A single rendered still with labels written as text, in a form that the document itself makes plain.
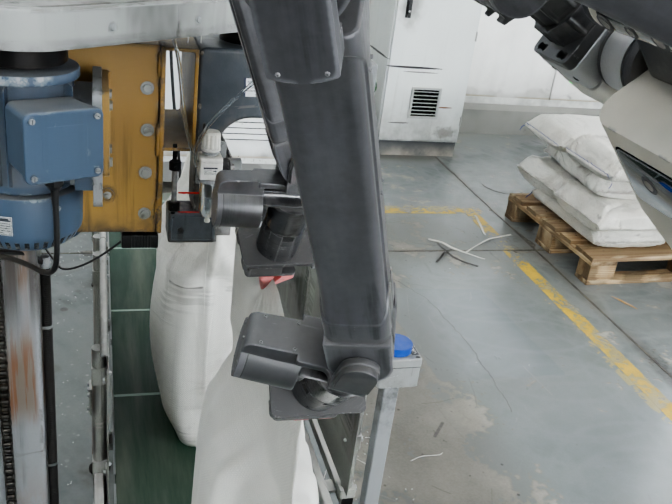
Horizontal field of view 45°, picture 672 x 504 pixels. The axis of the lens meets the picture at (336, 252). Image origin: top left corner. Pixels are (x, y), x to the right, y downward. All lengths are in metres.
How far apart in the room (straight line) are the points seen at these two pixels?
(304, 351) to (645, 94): 0.51
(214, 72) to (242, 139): 2.95
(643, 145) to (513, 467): 1.85
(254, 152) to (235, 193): 3.27
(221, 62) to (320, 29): 0.90
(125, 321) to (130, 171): 1.10
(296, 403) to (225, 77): 0.62
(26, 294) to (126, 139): 0.35
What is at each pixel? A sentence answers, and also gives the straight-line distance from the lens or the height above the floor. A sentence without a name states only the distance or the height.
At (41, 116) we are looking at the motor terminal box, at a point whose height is 1.30.
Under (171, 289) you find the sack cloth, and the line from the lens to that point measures 1.76.
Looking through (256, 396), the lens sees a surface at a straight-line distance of 1.26.
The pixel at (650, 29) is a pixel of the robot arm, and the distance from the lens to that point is 0.46.
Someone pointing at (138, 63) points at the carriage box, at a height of 1.31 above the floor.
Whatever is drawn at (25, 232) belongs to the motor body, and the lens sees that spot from 1.16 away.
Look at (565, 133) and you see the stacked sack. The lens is 4.16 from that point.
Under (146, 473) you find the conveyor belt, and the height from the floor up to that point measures 0.38.
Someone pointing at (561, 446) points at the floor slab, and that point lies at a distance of 2.82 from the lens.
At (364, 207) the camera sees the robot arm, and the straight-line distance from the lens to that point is 0.54.
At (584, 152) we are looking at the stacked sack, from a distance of 3.99.
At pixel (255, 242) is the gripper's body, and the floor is 1.14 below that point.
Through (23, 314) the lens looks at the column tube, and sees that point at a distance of 1.53.
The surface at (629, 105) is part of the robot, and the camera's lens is 0.99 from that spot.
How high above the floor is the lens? 1.60
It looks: 25 degrees down
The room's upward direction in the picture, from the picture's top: 7 degrees clockwise
